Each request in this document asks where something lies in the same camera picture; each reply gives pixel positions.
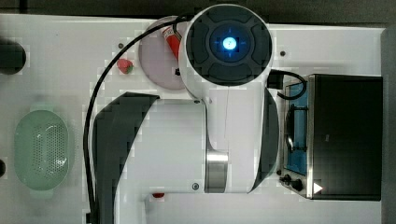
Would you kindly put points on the green plastic strainer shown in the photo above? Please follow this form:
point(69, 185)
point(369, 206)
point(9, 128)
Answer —
point(41, 146)

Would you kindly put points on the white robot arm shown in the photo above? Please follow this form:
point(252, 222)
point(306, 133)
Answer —
point(223, 138)

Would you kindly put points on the grey round plate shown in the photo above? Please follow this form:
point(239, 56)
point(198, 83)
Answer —
point(158, 62)

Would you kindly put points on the red ketchup bottle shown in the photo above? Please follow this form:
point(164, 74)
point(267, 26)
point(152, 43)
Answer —
point(172, 39)

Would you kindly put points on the red toy strawberry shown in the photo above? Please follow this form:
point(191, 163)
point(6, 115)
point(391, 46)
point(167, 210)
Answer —
point(125, 66)

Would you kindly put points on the small red toy fruit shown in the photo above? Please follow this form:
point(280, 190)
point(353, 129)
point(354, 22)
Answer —
point(158, 195)

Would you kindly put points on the black cylinder cup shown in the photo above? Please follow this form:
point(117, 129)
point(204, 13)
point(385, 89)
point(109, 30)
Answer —
point(12, 58)

